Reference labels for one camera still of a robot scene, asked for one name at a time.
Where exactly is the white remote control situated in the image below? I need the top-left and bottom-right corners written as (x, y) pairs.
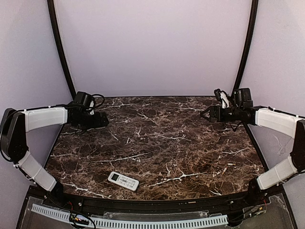
top-left (108, 171), bottom-right (139, 191)

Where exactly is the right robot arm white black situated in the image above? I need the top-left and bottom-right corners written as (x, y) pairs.
top-left (200, 88), bottom-right (305, 205)

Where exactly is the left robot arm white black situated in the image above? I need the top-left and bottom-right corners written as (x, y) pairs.
top-left (0, 92), bottom-right (109, 202)

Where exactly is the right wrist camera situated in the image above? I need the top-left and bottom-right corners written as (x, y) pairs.
top-left (214, 89), bottom-right (230, 108)

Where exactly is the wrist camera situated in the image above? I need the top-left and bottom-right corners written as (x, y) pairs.
top-left (73, 91), bottom-right (93, 109)
top-left (214, 89), bottom-right (230, 108)

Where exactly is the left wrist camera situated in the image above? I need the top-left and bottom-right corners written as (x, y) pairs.
top-left (73, 91), bottom-right (93, 109)

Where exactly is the black front rail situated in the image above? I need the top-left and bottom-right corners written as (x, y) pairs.
top-left (28, 186), bottom-right (282, 217)

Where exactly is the white slotted cable duct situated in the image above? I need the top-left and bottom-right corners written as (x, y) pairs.
top-left (31, 204), bottom-right (228, 229)

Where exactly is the right black frame post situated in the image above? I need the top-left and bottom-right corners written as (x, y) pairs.
top-left (232, 0), bottom-right (259, 94)

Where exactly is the black frame post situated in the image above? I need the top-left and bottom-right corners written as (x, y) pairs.
top-left (232, 0), bottom-right (259, 94)
top-left (47, 0), bottom-right (76, 99)

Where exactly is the left black frame post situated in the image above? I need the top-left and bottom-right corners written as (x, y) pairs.
top-left (47, 0), bottom-right (76, 99)

